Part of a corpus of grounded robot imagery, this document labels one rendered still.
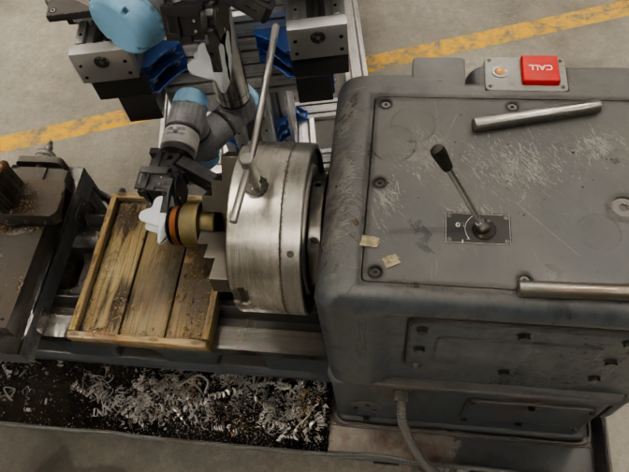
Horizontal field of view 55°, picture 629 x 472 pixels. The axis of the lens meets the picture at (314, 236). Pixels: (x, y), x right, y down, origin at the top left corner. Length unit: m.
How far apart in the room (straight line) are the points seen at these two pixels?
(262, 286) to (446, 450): 0.71
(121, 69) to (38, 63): 1.91
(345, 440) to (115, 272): 0.66
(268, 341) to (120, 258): 0.39
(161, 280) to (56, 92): 1.98
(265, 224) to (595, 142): 0.53
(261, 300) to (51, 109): 2.25
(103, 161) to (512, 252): 2.18
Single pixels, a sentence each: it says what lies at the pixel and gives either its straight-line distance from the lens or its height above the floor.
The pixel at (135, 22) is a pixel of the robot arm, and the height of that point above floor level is 1.40.
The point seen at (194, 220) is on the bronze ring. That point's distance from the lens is 1.12.
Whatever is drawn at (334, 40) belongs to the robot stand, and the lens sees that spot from 1.44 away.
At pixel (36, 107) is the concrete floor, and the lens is 3.20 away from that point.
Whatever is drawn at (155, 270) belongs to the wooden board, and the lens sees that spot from 1.38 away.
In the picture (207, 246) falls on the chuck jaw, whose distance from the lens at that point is 1.10.
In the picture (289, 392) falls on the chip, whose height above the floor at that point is 0.59.
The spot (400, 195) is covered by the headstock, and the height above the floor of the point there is 1.25.
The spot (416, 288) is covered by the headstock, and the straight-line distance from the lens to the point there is 0.86.
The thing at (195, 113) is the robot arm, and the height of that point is 1.10.
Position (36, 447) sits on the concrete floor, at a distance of 2.36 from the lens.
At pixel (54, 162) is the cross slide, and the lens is 1.53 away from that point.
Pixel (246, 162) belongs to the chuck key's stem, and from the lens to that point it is 0.92.
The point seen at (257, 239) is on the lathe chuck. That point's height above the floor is 1.20.
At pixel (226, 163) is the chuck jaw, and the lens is 1.10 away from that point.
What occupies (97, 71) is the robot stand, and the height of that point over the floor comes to 1.06.
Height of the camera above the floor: 2.03
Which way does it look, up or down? 59 degrees down
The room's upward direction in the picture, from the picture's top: 10 degrees counter-clockwise
